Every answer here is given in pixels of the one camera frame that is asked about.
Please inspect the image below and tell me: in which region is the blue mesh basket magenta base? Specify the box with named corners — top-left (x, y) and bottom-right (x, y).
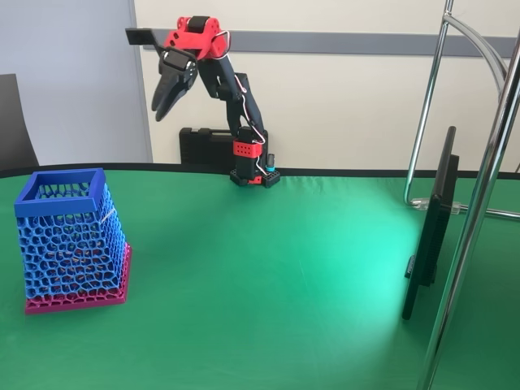
top-left (14, 167), bottom-right (133, 316)

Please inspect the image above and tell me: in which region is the black plastic tool case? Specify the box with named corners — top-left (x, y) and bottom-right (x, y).
top-left (179, 127), bottom-right (270, 167)

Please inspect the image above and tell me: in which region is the black chair back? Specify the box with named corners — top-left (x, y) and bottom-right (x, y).
top-left (0, 73), bottom-right (41, 172)

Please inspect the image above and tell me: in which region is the green cloth with black border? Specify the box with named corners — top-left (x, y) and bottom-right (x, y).
top-left (0, 162), bottom-right (520, 390)

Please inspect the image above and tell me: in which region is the black monitor on stand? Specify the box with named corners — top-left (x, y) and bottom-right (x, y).
top-left (401, 125), bottom-right (462, 322)

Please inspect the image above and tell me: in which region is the chrome tube stand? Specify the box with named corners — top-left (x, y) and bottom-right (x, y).
top-left (403, 0), bottom-right (520, 390)

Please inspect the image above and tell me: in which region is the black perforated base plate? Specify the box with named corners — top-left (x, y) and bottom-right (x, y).
top-left (229, 167), bottom-right (282, 189)

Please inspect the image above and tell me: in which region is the grey wall rail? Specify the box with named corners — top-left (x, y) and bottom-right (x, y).
top-left (141, 27), bottom-right (517, 58)

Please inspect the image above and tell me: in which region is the clear plastic bracket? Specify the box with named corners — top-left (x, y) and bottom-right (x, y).
top-left (410, 196), bottom-right (468, 215)

